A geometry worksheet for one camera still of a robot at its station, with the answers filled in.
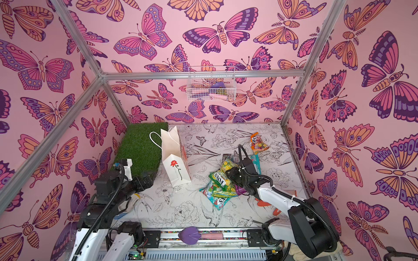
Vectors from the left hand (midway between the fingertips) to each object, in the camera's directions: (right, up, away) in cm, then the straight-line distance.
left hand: (149, 172), depth 72 cm
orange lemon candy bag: (+57, +12, +31) cm, 66 cm away
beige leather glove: (+65, -35, -3) cm, 73 cm away
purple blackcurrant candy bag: (+43, -12, +13) cm, 47 cm away
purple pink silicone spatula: (+18, -29, +2) cm, 34 cm away
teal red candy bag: (+32, -17, +10) cm, 37 cm away
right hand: (+36, -3, +15) cm, 39 cm away
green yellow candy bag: (+34, -10, +11) cm, 37 cm away
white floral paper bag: (+11, +7, +1) cm, 13 cm away
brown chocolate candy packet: (+36, +4, +27) cm, 46 cm away
